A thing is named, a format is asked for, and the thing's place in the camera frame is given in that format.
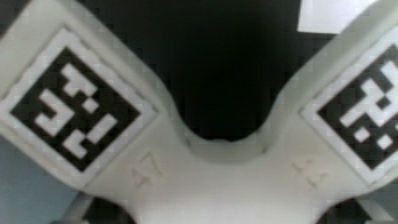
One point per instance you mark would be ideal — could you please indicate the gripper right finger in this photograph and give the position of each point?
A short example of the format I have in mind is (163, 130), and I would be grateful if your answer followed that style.
(357, 211)

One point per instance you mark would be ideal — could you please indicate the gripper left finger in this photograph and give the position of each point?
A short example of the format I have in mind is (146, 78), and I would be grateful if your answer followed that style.
(94, 211)

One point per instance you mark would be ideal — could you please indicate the white cross-shaped table base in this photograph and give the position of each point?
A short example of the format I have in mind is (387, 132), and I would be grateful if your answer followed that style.
(89, 119)

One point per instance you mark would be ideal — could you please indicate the white marker sheet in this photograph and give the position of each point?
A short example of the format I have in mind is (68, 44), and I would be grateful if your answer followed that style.
(325, 15)

